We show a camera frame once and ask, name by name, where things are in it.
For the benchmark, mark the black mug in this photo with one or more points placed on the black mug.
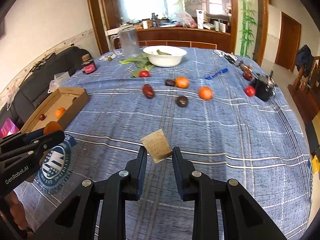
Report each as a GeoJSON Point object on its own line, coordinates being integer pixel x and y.
{"type": "Point", "coordinates": [264, 87]}

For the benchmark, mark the blue plaid tablecloth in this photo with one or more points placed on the blue plaid tablecloth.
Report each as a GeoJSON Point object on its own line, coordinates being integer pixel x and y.
{"type": "Point", "coordinates": [258, 143]}

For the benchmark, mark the orange tangerine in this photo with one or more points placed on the orange tangerine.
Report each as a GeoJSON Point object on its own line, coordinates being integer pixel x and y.
{"type": "Point", "coordinates": [60, 112]}
{"type": "Point", "coordinates": [182, 82]}
{"type": "Point", "coordinates": [52, 127]}
{"type": "Point", "coordinates": [205, 93]}

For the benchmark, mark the red tomato near mug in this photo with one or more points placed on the red tomato near mug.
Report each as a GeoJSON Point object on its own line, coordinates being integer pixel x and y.
{"type": "Point", "coordinates": [250, 91]}

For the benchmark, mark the black sofa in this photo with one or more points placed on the black sofa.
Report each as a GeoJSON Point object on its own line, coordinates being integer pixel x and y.
{"type": "Point", "coordinates": [34, 90]}

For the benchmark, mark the brown cardboard box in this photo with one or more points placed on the brown cardboard box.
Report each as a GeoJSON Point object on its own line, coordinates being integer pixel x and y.
{"type": "Point", "coordinates": [62, 97]}

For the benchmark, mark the person's left hand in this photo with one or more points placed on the person's left hand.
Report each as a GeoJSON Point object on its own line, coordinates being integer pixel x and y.
{"type": "Point", "coordinates": [17, 210]}

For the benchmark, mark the dark jacket on railing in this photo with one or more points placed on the dark jacket on railing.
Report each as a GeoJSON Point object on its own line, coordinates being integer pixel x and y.
{"type": "Point", "coordinates": [304, 59]}

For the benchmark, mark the clear plastic bag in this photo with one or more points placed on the clear plastic bag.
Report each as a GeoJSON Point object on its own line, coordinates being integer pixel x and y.
{"type": "Point", "coordinates": [58, 81]}

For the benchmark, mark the brown wooden door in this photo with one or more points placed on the brown wooden door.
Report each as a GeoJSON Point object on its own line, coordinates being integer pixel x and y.
{"type": "Point", "coordinates": [289, 41]}

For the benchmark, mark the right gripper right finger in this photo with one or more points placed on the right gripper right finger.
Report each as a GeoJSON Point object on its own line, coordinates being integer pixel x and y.
{"type": "Point", "coordinates": [242, 216]}

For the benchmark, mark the blue marker pen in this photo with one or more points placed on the blue marker pen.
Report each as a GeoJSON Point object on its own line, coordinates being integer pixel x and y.
{"type": "Point", "coordinates": [222, 71]}

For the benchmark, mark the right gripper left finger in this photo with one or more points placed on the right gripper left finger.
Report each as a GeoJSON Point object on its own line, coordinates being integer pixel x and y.
{"type": "Point", "coordinates": [97, 209]}

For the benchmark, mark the dark round plum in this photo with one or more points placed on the dark round plum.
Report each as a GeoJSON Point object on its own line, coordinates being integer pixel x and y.
{"type": "Point", "coordinates": [182, 101]}

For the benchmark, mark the beige cube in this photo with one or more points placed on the beige cube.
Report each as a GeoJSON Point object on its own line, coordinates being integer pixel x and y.
{"type": "Point", "coordinates": [157, 146]}

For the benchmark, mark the large red jujube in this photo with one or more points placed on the large red jujube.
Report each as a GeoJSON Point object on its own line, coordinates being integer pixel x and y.
{"type": "Point", "coordinates": [148, 91]}

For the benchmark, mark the wooden sideboard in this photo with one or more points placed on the wooden sideboard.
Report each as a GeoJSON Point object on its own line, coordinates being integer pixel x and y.
{"type": "Point", "coordinates": [186, 37]}

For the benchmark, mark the clear plastic pitcher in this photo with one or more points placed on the clear plastic pitcher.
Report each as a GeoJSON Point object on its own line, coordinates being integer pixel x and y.
{"type": "Point", "coordinates": [129, 43]}

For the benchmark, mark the green leafy vegetable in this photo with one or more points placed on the green leafy vegetable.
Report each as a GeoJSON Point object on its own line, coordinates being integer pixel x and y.
{"type": "Point", "coordinates": [141, 62]}

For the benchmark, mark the dark jar pink label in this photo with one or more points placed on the dark jar pink label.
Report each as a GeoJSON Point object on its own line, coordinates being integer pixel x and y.
{"type": "Point", "coordinates": [88, 64]}

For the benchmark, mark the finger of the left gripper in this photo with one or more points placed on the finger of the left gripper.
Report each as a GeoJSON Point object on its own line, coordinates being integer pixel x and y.
{"type": "Point", "coordinates": [21, 139]}
{"type": "Point", "coordinates": [44, 143]}

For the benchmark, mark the red tomato near greens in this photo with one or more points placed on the red tomato near greens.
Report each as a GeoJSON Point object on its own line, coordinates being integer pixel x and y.
{"type": "Point", "coordinates": [144, 73]}

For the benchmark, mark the white lotion bottle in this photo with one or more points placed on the white lotion bottle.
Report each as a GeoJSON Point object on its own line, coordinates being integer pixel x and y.
{"type": "Point", "coordinates": [200, 18]}

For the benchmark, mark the white bowl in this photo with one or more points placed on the white bowl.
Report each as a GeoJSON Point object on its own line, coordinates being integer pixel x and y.
{"type": "Point", "coordinates": [164, 56]}

